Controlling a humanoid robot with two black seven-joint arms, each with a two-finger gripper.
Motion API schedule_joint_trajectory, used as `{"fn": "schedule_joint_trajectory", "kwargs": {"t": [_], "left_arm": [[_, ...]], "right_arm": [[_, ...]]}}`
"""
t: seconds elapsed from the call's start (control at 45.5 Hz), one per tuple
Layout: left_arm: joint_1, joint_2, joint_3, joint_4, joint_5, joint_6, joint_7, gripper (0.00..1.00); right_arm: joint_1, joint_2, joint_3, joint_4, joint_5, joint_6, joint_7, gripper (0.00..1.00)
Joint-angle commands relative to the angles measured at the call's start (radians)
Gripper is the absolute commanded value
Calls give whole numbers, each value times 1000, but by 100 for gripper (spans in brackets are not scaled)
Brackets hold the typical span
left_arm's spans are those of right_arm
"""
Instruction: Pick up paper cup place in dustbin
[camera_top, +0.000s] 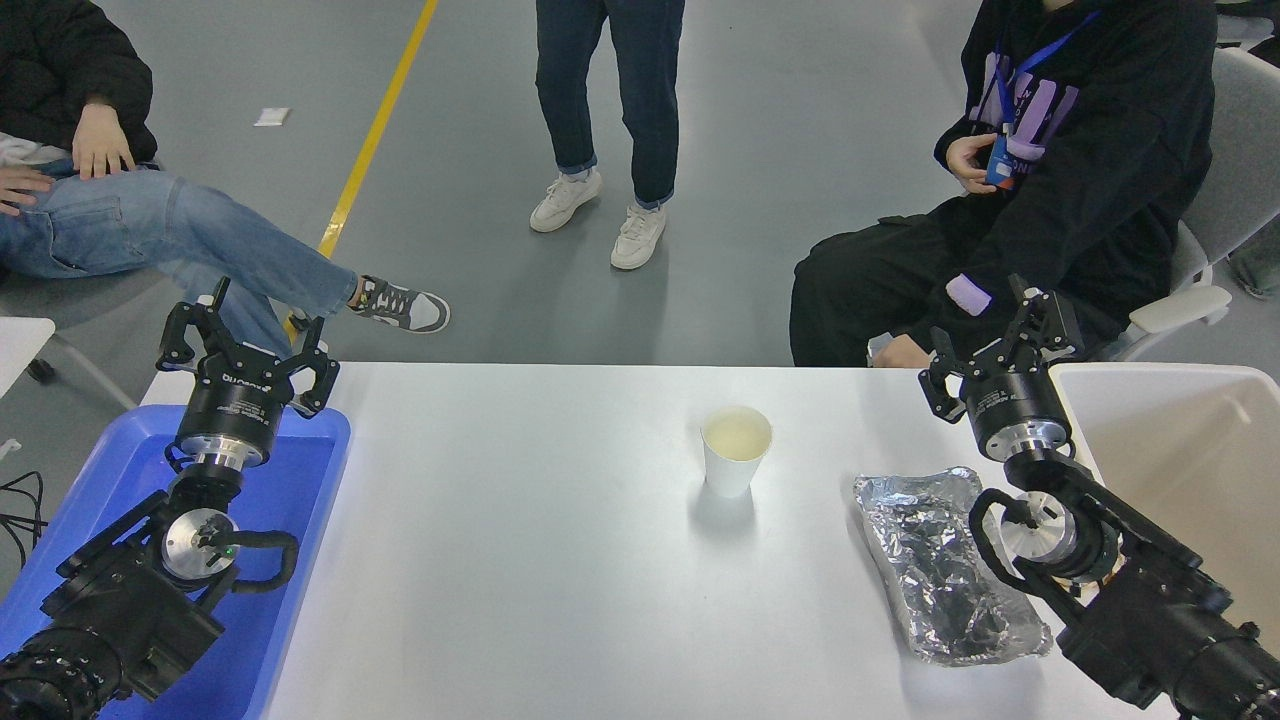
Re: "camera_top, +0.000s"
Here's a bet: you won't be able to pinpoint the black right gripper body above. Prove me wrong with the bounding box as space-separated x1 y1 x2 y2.
960 362 1066 446

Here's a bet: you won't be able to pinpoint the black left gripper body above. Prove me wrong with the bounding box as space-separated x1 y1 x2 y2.
178 345 299 451

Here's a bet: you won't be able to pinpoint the white paper cup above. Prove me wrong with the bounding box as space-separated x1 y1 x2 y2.
700 405 774 499

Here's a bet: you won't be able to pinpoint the person's left hand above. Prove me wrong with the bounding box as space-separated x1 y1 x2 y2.
872 335 933 368
72 100 136 181

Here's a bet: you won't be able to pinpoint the person's right hand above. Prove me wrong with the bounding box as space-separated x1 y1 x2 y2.
945 133 1001 194
0 165 56 216

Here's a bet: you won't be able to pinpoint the blue plastic tray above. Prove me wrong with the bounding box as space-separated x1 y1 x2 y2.
0 405 352 720

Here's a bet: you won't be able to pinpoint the person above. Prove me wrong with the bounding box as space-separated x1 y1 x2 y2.
0 0 451 361
788 0 1219 368
528 0 687 271

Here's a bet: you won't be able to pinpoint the large pale bin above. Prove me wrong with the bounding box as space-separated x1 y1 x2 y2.
1047 362 1280 661

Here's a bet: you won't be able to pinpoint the crumpled foil tray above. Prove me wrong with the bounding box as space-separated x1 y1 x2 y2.
852 466 1054 667

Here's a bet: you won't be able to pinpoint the small white side table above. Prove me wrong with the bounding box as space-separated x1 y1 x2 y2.
0 317 56 399

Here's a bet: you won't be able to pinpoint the blue lanyard with badge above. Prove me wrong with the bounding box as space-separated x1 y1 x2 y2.
985 10 1101 191

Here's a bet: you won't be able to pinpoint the black floor cables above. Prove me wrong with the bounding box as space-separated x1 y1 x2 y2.
0 470 46 571

